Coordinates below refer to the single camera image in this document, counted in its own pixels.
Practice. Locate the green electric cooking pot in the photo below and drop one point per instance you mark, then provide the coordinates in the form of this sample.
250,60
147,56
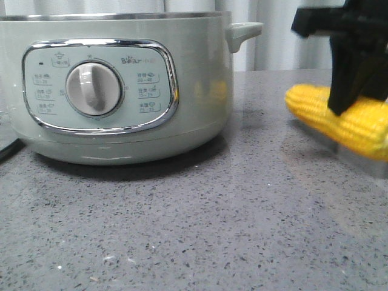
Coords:
112,89

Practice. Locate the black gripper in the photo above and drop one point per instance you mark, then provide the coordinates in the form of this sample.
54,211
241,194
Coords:
359,54

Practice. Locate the glass pot lid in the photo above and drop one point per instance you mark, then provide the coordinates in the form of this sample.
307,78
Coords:
10,143

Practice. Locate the yellow corn cob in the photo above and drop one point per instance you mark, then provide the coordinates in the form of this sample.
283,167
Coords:
362,128

